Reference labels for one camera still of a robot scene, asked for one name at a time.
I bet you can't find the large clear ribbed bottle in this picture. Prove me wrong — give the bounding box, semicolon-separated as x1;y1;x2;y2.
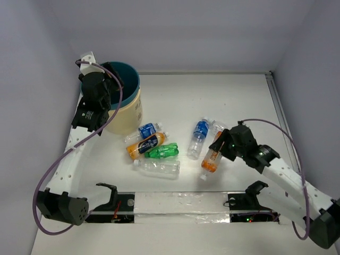
211;120;228;135

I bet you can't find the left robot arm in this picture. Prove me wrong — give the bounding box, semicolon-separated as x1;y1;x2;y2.
32;59;124;235

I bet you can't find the small blue label bottle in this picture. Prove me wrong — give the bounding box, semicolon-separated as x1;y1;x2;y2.
124;123;163;144

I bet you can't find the orange label tea bottle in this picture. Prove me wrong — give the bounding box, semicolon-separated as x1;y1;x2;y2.
199;131;224;181

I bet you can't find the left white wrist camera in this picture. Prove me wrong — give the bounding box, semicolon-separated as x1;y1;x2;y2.
80;51;96;75

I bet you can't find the blue label clear bottle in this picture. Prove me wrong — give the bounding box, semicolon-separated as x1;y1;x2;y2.
187;117;213;160

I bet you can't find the clear bottle white cap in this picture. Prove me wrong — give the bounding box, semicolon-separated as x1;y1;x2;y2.
133;159;181;180

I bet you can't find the silver taped front rail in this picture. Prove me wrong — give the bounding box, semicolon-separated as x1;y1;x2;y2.
86;192;279;224

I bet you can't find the aluminium side rail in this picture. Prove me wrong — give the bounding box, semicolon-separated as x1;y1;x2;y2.
265;72;301;172

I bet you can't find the teal and cream bin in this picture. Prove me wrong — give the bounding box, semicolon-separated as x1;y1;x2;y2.
80;62;143;135

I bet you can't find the green plastic bottle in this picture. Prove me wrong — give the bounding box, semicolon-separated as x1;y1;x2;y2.
144;143;179;159

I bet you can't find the orange bottle dark label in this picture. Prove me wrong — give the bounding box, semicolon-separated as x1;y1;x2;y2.
126;132;169;160

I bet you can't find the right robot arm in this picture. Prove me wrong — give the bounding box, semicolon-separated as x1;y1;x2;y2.
209;121;339;249

